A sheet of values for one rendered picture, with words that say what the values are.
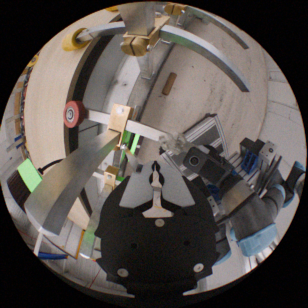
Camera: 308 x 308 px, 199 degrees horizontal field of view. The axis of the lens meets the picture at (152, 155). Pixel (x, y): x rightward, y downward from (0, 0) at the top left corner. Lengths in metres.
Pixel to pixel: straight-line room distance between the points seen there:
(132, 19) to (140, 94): 0.32
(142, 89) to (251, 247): 0.54
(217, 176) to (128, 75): 0.56
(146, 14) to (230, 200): 0.31
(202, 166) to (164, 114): 0.97
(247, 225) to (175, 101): 1.15
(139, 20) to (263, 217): 0.32
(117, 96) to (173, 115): 0.78
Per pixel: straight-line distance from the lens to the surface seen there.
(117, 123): 0.25
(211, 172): 0.20
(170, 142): 0.24
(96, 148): 0.16
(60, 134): 0.37
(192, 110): 1.22
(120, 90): 0.52
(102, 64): 0.47
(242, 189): 0.19
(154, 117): 1.10
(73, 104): 0.29
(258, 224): 0.18
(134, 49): 0.20
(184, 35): 0.23
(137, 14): 0.17
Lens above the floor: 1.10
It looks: 62 degrees down
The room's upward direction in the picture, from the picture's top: 179 degrees clockwise
